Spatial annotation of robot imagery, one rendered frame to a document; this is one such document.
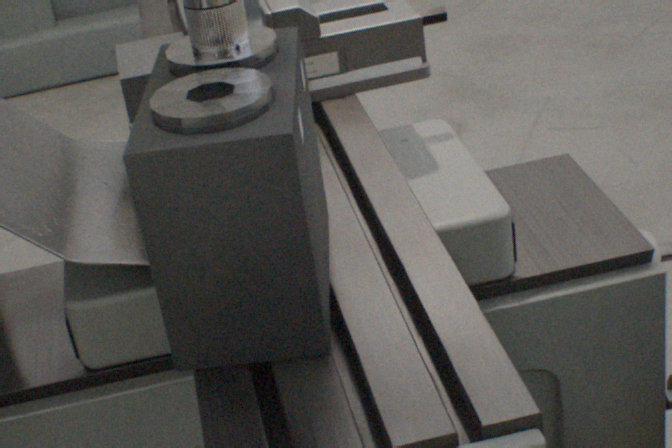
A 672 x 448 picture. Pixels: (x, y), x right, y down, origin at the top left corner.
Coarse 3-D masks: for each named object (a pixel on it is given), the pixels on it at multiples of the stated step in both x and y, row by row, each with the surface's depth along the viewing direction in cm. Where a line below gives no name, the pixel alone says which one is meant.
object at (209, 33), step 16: (192, 0) 89; (208, 0) 89; (224, 0) 89; (240, 0) 90; (192, 16) 90; (208, 16) 89; (224, 16) 89; (240, 16) 91; (192, 32) 91; (208, 32) 90; (224, 32) 90; (240, 32) 91; (192, 48) 92; (208, 48) 91; (224, 48) 91
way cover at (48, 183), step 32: (0, 128) 133; (32, 128) 139; (0, 160) 126; (32, 160) 131; (64, 160) 137; (96, 160) 140; (0, 192) 120; (32, 192) 124; (64, 192) 130; (96, 192) 132; (128, 192) 133; (0, 224) 114; (32, 224) 118; (64, 224) 123; (96, 224) 125; (128, 224) 126; (64, 256) 117; (96, 256) 119; (128, 256) 119
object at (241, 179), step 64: (192, 64) 90; (256, 64) 90; (192, 128) 81; (256, 128) 80; (192, 192) 81; (256, 192) 81; (320, 192) 99; (192, 256) 84; (256, 256) 84; (320, 256) 90; (192, 320) 86; (256, 320) 86; (320, 320) 87
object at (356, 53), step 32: (352, 0) 139; (384, 0) 138; (352, 32) 130; (384, 32) 131; (416, 32) 132; (128, 64) 131; (320, 64) 131; (352, 64) 132; (384, 64) 133; (416, 64) 133; (128, 96) 128; (320, 96) 131
